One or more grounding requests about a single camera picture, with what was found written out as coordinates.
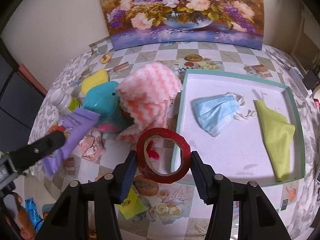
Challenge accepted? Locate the flower painting canvas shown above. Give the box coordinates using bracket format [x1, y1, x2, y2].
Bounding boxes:
[100, 0, 264, 50]

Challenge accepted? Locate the yellow sponge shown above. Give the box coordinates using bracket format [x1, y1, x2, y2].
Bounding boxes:
[81, 69, 110, 95]

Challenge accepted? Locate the pink satin scrunchie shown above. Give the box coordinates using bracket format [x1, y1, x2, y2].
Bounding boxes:
[77, 129, 105, 163]

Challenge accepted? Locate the black power adapter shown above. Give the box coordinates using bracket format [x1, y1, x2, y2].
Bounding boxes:
[303, 67, 319, 90]

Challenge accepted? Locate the teal rimmed white tray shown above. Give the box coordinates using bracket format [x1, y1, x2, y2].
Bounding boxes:
[176, 69, 305, 186]

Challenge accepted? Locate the green tissue pack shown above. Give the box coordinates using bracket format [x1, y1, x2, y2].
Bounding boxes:
[117, 186, 149, 220]

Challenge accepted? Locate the white power strip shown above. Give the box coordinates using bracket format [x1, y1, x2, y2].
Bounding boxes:
[289, 67, 312, 99]

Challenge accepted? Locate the white pill bottle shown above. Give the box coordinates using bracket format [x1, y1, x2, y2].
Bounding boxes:
[50, 88, 81, 115]

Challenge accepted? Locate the person left hand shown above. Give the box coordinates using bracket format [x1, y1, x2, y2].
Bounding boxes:
[3, 192, 37, 239]

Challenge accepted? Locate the purple baby wipes pack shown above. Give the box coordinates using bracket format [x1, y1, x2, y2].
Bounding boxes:
[41, 107, 100, 177]

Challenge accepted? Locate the red pink pipe cleaner flower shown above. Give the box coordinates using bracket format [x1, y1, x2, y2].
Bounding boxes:
[146, 140, 160, 160]

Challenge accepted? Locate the red tape roll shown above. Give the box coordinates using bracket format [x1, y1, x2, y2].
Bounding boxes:
[136, 127, 191, 184]

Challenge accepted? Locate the green microfiber cloth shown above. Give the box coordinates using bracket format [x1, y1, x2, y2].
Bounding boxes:
[254, 100, 296, 181]

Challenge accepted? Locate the blue face mask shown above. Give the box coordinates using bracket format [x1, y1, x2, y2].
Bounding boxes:
[192, 92, 257, 138]

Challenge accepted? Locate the gold foil coin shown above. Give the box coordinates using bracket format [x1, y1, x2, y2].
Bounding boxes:
[100, 53, 112, 64]

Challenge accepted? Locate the teal plastic toy box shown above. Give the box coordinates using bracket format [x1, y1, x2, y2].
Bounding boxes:
[82, 81, 133, 133]

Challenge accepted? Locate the pink white striped fluffy towel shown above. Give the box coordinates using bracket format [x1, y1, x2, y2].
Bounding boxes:
[117, 62, 182, 143]

